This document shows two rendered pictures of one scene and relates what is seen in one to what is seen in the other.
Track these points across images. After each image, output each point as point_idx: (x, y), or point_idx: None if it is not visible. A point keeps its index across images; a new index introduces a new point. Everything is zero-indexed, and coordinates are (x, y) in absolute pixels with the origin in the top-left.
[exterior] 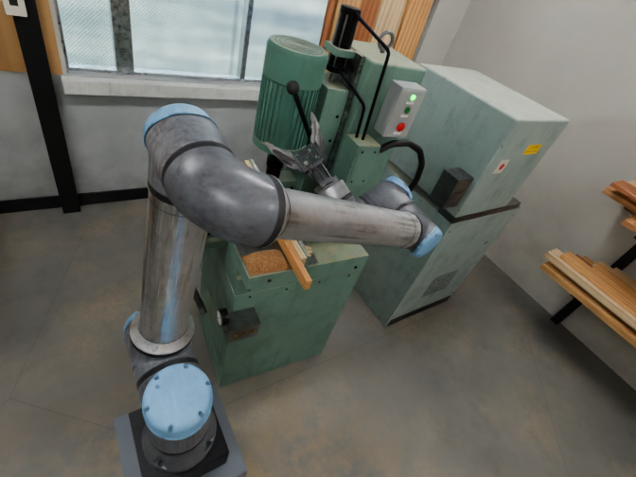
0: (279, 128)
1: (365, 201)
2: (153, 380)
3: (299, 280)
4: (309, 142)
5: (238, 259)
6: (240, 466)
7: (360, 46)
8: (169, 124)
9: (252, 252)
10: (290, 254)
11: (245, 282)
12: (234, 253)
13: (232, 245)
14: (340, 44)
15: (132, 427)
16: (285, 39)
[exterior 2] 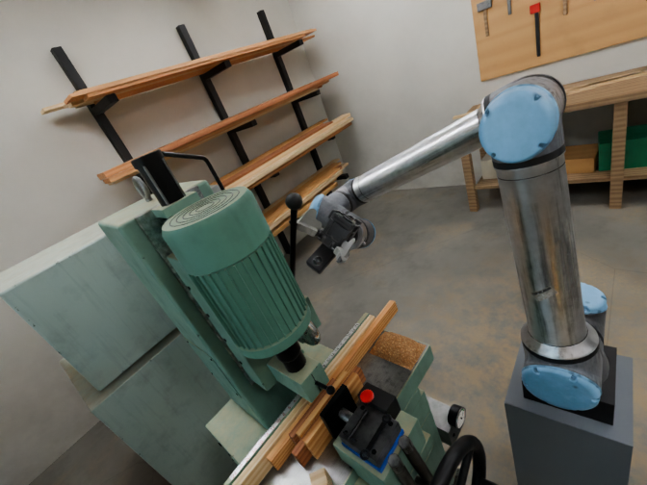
0: (294, 277)
1: (346, 213)
2: (588, 306)
3: (392, 317)
4: (295, 258)
5: (414, 378)
6: None
7: (148, 206)
8: (540, 85)
9: (396, 368)
10: (374, 331)
11: (430, 357)
12: (407, 392)
13: (401, 397)
14: (183, 191)
15: (614, 393)
16: (194, 216)
